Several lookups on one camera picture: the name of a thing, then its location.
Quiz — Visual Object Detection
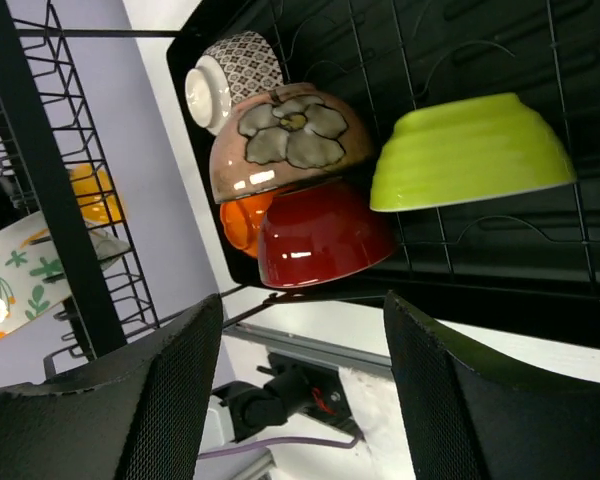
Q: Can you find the orange bowl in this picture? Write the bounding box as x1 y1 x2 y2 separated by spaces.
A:
220 186 290 258

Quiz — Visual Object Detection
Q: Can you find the red bowl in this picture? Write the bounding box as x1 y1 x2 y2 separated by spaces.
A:
258 180 397 289

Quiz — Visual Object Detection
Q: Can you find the black drip tray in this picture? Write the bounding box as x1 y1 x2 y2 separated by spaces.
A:
166 1 600 349

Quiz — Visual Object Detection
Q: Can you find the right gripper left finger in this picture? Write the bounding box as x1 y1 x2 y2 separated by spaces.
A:
0 294 223 479

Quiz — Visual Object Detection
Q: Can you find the black wire dish rack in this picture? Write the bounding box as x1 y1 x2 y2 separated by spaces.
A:
0 0 301 381

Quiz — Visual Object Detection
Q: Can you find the yellow bowl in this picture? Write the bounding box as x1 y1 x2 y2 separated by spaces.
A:
69 163 124 224

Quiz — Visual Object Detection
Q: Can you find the white floral bowl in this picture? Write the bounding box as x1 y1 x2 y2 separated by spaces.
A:
0 210 131 350

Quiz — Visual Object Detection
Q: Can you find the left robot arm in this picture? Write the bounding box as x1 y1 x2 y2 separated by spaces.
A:
201 367 314 452

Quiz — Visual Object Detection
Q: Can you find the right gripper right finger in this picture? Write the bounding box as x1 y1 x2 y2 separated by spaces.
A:
383 292 600 479

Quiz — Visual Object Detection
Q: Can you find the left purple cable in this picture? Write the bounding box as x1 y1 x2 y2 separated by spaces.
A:
197 432 365 461

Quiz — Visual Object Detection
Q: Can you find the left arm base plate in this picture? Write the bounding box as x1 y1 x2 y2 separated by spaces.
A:
256 353 361 435

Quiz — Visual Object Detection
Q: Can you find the pink flower bowl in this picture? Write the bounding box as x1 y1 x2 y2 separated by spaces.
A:
209 83 374 204

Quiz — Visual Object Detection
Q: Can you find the brown patterned bowl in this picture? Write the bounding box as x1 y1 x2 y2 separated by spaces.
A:
184 31 284 135

